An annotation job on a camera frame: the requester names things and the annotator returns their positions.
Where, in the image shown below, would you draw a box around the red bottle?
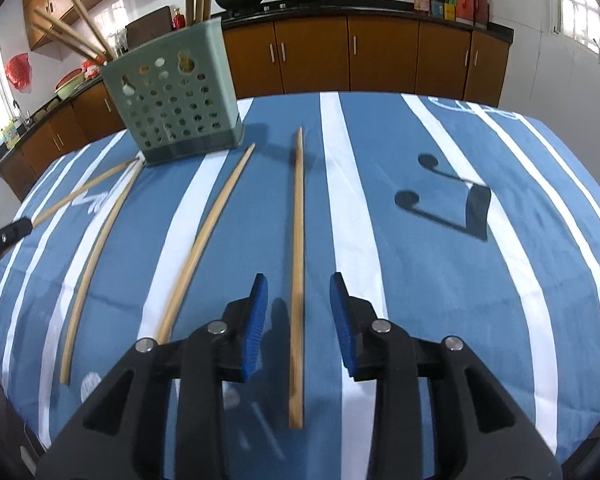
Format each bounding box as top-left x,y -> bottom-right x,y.
172,8 -> 186,30

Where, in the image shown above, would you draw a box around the black stone countertop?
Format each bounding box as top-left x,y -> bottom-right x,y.
0,0 -> 515,181

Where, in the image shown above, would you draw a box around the red plastic bag on wall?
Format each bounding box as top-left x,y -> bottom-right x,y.
5,53 -> 32,93

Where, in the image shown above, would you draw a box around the green perforated utensil holder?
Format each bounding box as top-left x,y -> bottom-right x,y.
100,18 -> 244,165

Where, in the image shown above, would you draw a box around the blue white striped tablecloth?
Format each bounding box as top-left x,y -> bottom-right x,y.
0,92 -> 600,479

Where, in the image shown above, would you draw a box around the green basin with red lid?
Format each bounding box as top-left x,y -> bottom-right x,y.
55,68 -> 85,101

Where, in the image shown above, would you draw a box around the brown lower kitchen cabinets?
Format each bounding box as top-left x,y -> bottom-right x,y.
0,11 -> 514,200

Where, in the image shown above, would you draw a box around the dark wooden cutting board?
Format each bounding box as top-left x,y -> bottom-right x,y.
125,6 -> 173,50

